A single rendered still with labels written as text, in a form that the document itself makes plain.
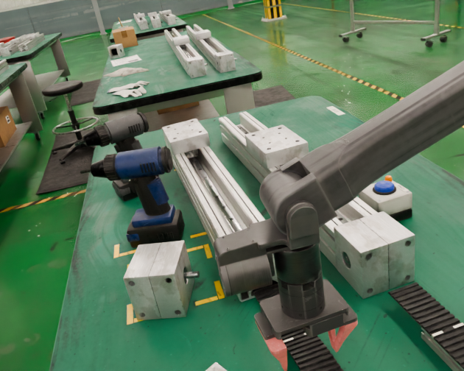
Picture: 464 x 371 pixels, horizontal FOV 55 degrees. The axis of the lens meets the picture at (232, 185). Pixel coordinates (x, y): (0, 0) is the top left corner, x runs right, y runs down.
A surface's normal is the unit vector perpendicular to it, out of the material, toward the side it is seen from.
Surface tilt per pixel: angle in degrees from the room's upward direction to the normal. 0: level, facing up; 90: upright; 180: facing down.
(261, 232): 1
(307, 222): 89
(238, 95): 90
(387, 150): 87
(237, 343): 0
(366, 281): 90
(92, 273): 0
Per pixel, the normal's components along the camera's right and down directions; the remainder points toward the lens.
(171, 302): -0.08, 0.45
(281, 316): -0.16, -0.89
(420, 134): 0.22, 0.44
